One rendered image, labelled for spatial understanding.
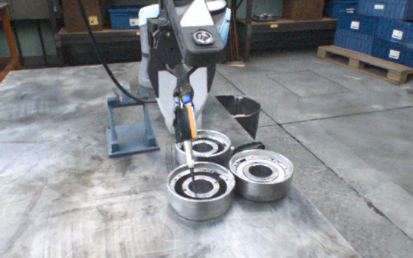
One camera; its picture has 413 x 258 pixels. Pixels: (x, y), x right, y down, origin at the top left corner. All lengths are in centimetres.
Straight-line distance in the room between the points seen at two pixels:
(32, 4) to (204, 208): 395
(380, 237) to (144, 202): 142
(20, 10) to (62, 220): 387
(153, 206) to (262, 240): 17
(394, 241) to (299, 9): 338
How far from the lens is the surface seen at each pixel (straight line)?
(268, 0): 504
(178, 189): 54
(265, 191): 54
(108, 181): 63
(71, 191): 62
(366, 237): 182
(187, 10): 44
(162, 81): 48
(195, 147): 66
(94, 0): 399
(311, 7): 476
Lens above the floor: 114
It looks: 26 degrees down
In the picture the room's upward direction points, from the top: straight up
